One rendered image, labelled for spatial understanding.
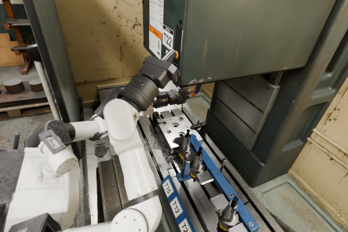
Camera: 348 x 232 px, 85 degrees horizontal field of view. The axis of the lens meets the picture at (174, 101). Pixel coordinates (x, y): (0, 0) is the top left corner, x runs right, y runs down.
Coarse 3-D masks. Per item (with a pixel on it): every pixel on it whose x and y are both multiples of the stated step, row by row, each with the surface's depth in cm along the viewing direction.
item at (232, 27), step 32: (192, 0) 52; (224, 0) 56; (256, 0) 60; (288, 0) 65; (320, 0) 71; (160, 32) 73; (192, 32) 57; (224, 32) 62; (256, 32) 67; (288, 32) 73; (320, 32) 80; (192, 64) 63; (224, 64) 69; (256, 64) 75; (288, 64) 84
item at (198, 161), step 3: (195, 156) 79; (198, 156) 77; (201, 156) 77; (195, 159) 79; (198, 159) 78; (201, 159) 78; (195, 162) 79; (198, 162) 78; (201, 162) 79; (195, 165) 79; (198, 165) 79; (201, 165) 80; (195, 168) 80; (198, 168) 80
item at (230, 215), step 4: (228, 204) 62; (228, 208) 62; (232, 208) 61; (236, 208) 61; (224, 212) 64; (228, 212) 62; (232, 212) 61; (236, 212) 62; (224, 216) 64; (228, 216) 62; (232, 216) 62; (228, 220) 63; (232, 220) 63
